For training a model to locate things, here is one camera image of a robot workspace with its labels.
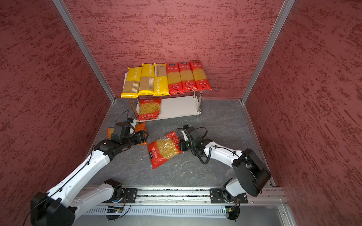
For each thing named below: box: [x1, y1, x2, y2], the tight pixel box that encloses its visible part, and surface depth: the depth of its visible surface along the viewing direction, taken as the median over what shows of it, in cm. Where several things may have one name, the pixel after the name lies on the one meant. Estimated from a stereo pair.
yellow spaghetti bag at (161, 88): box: [153, 63, 171, 97], surface depth 81 cm
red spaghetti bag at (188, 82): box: [178, 61, 198, 93], surface depth 85 cm
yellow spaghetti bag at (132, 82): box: [120, 66, 143, 98], surface depth 81 cm
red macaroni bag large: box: [138, 97, 163, 122], surface depth 102 cm
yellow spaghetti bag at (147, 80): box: [138, 63, 155, 96], surface depth 82 cm
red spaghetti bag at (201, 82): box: [190, 59, 213, 91], surface depth 84 cm
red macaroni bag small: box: [147, 130, 184, 170], surface depth 87 cm
